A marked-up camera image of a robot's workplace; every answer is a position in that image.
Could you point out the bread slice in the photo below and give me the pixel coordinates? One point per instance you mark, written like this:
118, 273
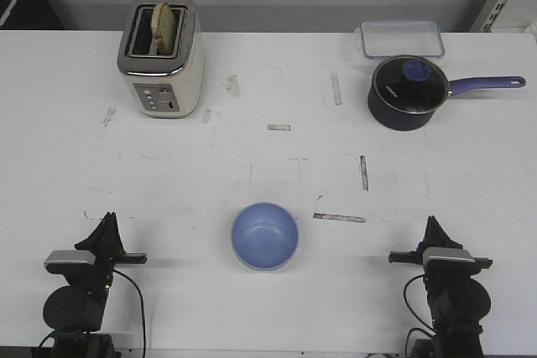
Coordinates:
163, 27

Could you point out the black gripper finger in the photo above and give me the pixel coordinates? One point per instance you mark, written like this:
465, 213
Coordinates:
113, 230
99, 234
429, 235
440, 237

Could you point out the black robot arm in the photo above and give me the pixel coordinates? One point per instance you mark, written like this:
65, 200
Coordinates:
457, 302
75, 311

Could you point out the dark blue saucepan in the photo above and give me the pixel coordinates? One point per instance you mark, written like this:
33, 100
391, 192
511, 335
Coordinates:
402, 121

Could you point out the glass lid with blue knob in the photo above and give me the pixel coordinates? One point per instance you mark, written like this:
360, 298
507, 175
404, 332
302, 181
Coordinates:
410, 84

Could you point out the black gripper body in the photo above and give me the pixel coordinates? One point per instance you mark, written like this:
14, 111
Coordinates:
443, 270
108, 252

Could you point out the black box in corner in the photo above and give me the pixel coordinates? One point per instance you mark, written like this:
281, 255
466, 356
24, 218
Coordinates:
29, 15

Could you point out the white slotted shelf rack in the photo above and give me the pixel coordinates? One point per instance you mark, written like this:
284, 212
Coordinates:
506, 16

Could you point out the cream and steel toaster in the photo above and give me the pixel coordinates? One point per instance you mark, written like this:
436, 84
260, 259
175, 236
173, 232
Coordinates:
163, 86

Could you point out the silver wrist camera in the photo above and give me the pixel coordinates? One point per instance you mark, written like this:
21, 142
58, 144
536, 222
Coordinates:
443, 254
67, 262

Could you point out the clear food container blue rim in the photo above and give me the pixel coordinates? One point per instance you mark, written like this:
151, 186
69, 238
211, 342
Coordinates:
380, 39

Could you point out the blue bowl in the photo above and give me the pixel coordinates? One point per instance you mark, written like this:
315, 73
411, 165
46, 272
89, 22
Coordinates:
264, 236

